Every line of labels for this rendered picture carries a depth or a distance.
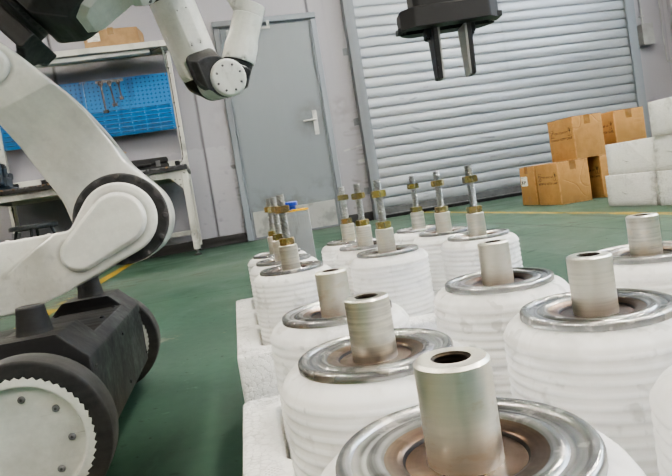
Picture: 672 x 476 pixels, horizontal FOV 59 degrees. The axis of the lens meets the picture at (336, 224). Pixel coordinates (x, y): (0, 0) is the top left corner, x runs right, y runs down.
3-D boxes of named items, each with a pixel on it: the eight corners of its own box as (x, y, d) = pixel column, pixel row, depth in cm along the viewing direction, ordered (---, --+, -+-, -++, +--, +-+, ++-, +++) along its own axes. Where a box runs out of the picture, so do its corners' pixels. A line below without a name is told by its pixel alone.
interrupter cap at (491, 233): (446, 246, 71) (445, 240, 71) (449, 239, 78) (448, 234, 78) (511, 238, 69) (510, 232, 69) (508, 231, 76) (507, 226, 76)
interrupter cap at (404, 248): (384, 261, 66) (383, 255, 66) (344, 261, 73) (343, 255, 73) (432, 248, 71) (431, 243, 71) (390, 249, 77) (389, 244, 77)
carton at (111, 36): (94, 57, 535) (91, 39, 534) (146, 50, 540) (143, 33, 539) (85, 49, 507) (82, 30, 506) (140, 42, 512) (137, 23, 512)
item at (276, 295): (280, 409, 76) (257, 270, 75) (354, 398, 75) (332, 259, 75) (272, 441, 66) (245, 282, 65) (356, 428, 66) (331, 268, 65)
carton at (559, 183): (593, 199, 417) (587, 157, 415) (562, 204, 413) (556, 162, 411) (569, 200, 446) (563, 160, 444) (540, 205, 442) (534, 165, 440)
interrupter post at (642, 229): (643, 262, 43) (637, 217, 42) (622, 259, 45) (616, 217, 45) (673, 257, 43) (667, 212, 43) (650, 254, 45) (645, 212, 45)
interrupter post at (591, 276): (589, 326, 29) (580, 260, 29) (563, 317, 32) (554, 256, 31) (632, 317, 30) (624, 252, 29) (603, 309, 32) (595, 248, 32)
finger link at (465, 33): (471, 72, 71) (463, 21, 71) (464, 78, 74) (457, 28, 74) (484, 70, 71) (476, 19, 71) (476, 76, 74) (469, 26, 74)
